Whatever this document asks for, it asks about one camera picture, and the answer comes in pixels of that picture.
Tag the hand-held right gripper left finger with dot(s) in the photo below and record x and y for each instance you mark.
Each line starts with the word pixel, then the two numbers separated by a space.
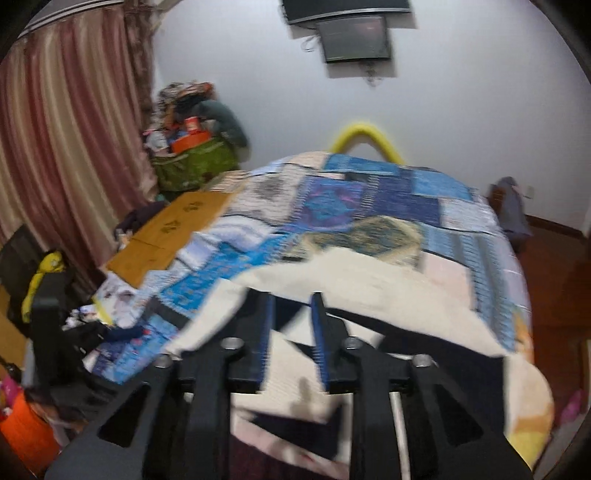
pixel 267 334

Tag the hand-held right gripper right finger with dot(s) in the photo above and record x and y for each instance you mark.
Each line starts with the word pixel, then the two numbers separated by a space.
pixel 318 344

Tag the black wall television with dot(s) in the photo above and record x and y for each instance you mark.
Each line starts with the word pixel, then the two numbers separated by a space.
pixel 341 8

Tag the wooden lap desk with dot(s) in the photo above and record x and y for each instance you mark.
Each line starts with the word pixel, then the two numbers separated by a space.
pixel 157 235

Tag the yellow cloth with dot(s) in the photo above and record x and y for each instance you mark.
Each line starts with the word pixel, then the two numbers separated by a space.
pixel 46 267

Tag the white black towel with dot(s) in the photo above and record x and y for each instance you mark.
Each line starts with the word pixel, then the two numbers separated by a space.
pixel 369 286

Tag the small black wall monitor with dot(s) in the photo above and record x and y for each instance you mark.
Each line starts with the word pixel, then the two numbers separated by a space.
pixel 353 39

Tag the blue patchwork bedsheet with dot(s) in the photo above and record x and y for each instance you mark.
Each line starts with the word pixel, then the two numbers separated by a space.
pixel 332 203

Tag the dark cloth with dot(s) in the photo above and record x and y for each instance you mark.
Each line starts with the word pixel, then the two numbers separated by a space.
pixel 136 221

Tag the pile of mixed clothes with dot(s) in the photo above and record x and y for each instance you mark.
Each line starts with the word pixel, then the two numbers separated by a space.
pixel 180 97

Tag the white printed bag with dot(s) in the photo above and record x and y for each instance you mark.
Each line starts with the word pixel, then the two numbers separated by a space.
pixel 120 295

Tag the small red box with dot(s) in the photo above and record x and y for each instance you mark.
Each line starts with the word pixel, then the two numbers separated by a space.
pixel 193 125

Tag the pink striped curtain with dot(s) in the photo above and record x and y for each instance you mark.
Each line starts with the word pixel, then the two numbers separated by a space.
pixel 69 115

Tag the orange bucket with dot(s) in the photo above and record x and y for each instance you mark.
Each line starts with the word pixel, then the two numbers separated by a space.
pixel 27 429

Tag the yellow foam tube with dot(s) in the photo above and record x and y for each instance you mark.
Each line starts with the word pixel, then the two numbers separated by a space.
pixel 355 129

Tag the orange box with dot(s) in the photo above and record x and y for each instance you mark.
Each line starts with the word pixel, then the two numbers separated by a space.
pixel 189 141

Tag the grey cloth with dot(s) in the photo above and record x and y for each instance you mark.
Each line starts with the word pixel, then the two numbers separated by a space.
pixel 510 207

